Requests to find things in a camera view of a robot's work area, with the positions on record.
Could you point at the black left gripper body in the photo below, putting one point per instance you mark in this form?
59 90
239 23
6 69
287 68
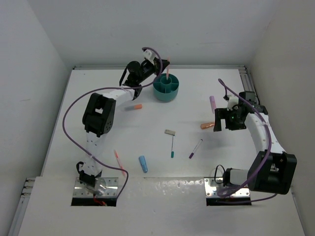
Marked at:
147 70

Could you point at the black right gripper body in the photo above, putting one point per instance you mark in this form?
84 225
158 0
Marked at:
232 122

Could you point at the pink pen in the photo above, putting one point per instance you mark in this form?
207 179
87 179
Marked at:
167 69
119 163

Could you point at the orange capped grey marker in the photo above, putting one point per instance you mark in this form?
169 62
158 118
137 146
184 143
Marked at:
133 107

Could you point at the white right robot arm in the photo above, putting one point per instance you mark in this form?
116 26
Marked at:
273 168

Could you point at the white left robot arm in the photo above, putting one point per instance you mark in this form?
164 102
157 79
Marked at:
98 117

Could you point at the orange highlighter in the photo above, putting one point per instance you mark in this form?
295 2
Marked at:
207 125

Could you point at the pink highlighter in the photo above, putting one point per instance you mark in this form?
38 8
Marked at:
213 104

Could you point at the teal round pen holder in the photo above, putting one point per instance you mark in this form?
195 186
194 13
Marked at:
165 89

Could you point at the purple capped white pen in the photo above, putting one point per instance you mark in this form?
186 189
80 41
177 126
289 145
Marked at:
195 148

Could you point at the small grey eraser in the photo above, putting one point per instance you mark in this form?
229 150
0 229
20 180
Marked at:
169 132

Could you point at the teal capped white pen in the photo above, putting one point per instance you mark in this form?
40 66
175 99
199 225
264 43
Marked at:
172 147

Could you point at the blue highlighter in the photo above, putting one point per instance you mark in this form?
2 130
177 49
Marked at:
143 163

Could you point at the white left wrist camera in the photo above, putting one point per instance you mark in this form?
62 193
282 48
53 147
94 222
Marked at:
149 54

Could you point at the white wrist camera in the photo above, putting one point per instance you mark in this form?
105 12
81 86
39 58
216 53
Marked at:
149 54
232 101

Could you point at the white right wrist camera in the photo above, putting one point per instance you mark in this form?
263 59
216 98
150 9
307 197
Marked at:
232 101

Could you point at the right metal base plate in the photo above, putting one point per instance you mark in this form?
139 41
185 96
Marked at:
212 188

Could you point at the metal base plate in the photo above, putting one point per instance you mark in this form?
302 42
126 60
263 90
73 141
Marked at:
212 188
104 188

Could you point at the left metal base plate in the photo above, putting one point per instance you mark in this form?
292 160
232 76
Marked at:
104 188

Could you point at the aluminium frame rail left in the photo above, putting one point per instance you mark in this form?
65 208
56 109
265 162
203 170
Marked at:
22 206

